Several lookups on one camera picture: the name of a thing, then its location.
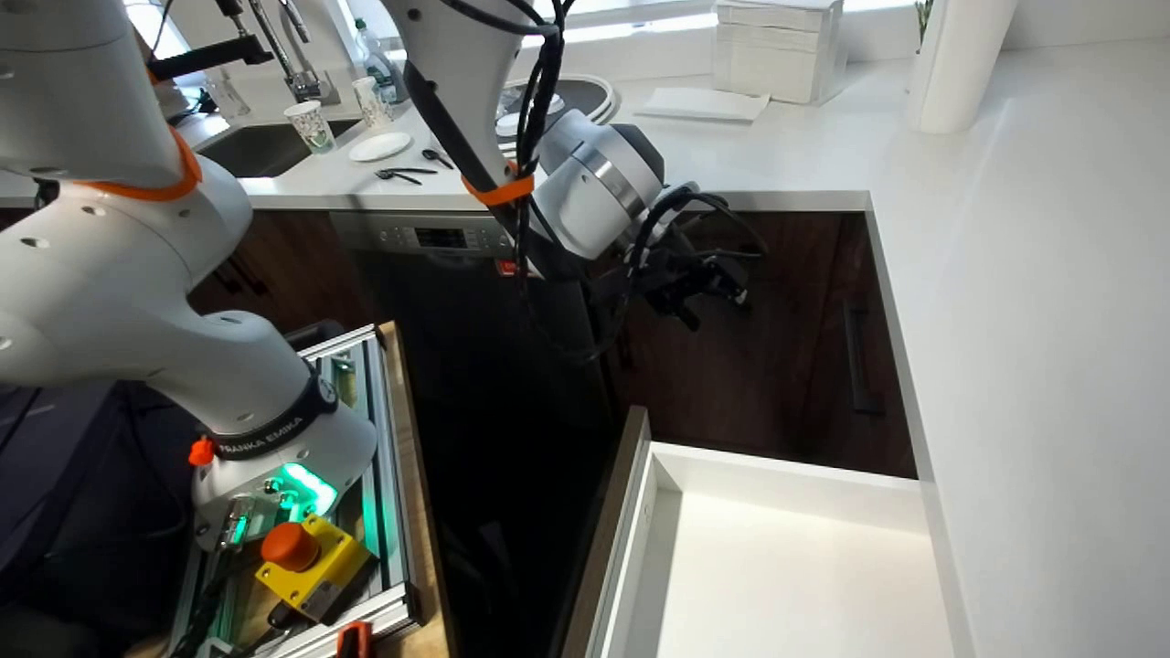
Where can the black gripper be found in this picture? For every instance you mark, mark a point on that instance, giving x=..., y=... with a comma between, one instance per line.
x=679, y=274

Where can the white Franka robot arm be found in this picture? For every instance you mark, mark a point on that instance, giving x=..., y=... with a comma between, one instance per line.
x=113, y=280

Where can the wide open white drawer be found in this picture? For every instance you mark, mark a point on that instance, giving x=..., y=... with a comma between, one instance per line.
x=793, y=571

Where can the dark wood sink cabinet door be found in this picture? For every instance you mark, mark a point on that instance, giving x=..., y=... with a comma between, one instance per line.
x=287, y=287

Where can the round black tray white rim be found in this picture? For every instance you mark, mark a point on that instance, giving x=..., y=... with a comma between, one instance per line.
x=589, y=101

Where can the white napkin box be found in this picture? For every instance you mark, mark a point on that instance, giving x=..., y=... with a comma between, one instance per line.
x=780, y=47

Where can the white cup lid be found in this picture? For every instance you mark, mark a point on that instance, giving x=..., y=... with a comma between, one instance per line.
x=511, y=124

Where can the black dishwasher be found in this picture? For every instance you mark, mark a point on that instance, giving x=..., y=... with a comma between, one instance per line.
x=488, y=424

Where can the black spoon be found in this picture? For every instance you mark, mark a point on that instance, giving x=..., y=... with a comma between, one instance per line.
x=437, y=158

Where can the white paper towel roll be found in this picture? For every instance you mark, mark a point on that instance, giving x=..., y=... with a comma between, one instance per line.
x=963, y=61

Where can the small white round dish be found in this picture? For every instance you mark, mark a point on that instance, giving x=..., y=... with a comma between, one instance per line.
x=383, y=148

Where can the wooden mounting board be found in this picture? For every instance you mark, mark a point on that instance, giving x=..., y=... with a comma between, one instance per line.
x=422, y=514

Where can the soap bottle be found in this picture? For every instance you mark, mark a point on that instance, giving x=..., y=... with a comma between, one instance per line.
x=371, y=94

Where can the white paper cup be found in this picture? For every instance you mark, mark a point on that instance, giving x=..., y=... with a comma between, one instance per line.
x=311, y=128

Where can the metal sink faucet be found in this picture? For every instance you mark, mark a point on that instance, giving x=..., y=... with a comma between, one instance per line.
x=298, y=78

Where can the dark kitchen sink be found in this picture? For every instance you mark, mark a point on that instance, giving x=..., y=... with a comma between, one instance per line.
x=260, y=150

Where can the yellow emergency stop button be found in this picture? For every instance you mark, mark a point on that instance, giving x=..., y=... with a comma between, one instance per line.
x=311, y=571

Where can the small red clamp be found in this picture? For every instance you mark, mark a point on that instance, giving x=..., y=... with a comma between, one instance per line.
x=356, y=639

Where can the small orange cap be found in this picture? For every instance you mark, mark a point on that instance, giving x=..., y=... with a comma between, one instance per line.
x=204, y=454

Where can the dark blue fabric cover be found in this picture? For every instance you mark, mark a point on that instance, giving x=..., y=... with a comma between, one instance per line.
x=75, y=525

